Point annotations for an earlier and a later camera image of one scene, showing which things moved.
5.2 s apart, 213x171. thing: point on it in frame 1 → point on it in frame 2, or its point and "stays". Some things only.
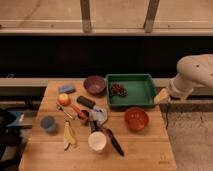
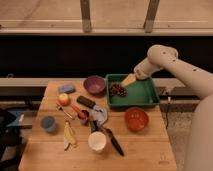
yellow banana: x=68 y=136 stays
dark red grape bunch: x=116 y=89 stays
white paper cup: x=97 y=141 stays
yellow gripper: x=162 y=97 → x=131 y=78
